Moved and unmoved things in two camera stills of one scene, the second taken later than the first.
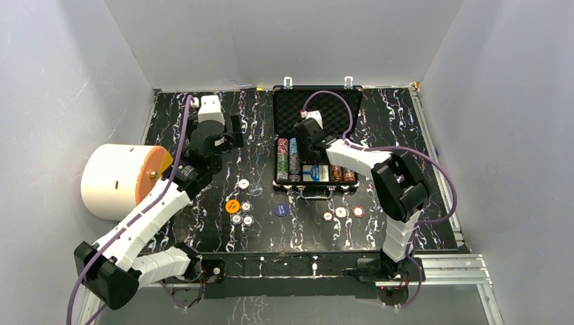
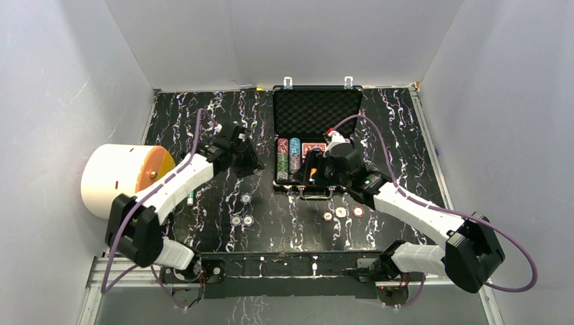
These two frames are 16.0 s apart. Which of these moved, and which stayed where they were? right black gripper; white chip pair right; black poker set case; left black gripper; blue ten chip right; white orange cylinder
Moved: left black gripper; right black gripper
Stayed: black poker set case; white orange cylinder; blue ten chip right; white chip pair right
